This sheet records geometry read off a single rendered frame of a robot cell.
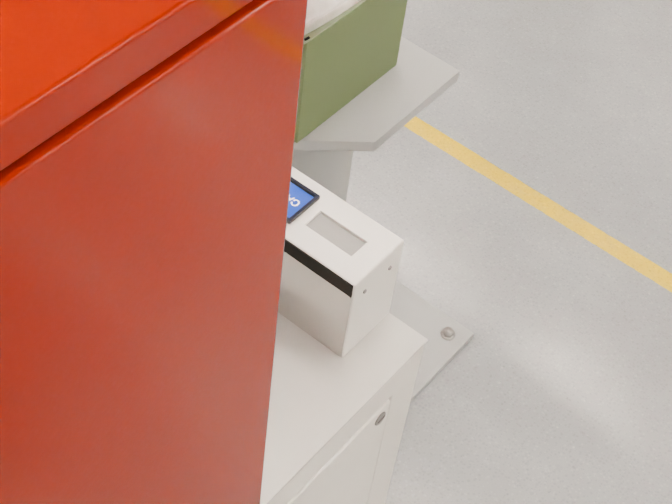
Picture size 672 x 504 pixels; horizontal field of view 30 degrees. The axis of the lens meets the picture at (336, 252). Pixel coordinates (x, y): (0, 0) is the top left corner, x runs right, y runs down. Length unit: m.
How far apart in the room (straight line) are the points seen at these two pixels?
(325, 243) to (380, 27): 0.44
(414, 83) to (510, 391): 0.88
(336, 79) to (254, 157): 1.29
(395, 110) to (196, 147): 1.40
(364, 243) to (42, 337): 1.06
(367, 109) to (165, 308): 1.36
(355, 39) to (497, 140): 1.31
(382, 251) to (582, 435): 1.15
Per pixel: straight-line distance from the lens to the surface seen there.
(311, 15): 1.73
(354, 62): 1.76
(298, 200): 1.47
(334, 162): 1.90
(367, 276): 1.42
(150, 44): 0.37
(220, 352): 0.53
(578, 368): 2.61
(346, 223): 1.46
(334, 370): 1.50
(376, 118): 1.80
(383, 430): 1.63
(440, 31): 3.26
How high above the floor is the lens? 2.05
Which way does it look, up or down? 50 degrees down
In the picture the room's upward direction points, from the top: 8 degrees clockwise
